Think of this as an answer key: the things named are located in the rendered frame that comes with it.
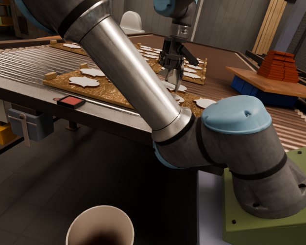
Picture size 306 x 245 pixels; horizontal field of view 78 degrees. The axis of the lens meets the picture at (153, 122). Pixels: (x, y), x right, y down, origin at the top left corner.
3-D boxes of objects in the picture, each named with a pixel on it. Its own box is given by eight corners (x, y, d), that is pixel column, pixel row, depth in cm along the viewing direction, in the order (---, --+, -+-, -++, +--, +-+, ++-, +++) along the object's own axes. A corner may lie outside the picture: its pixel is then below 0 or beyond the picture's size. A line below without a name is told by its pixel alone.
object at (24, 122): (37, 150, 83) (32, 113, 74) (10, 141, 85) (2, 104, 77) (55, 137, 93) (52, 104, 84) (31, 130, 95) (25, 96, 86)
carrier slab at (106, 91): (127, 108, 80) (127, 104, 79) (42, 83, 86) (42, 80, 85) (149, 86, 110) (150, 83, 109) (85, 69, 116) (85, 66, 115)
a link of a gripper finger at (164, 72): (154, 78, 89) (161, 62, 81) (165, 78, 91) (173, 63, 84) (155, 82, 87) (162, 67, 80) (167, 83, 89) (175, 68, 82)
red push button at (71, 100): (73, 108, 72) (73, 105, 72) (59, 104, 73) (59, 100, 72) (82, 102, 77) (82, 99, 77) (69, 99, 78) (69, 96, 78)
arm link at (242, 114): (285, 172, 33) (255, 106, 30) (214, 178, 42) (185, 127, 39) (285, 135, 41) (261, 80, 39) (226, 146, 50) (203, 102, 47)
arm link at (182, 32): (184, 26, 77) (195, 28, 70) (182, 38, 79) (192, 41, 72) (168, 22, 74) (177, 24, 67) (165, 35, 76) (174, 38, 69)
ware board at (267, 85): (336, 102, 114) (338, 99, 113) (263, 91, 105) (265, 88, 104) (280, 78, 157) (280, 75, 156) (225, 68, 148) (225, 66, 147)
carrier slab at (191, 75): (203, 85, 133) (205, 78, 131) (148, 71, 140) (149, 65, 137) (204, 74, 164) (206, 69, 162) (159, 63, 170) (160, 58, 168)
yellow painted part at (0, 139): (3, 145, 90) (-8, 99, 79) (-13, 139, 91) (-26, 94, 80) (18, 137, 97) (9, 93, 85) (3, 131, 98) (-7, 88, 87)
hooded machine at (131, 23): (142, 61, 608) (149, 15, 546) (137, 64, 555) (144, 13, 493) (120, 56, 615) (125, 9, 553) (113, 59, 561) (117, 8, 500)
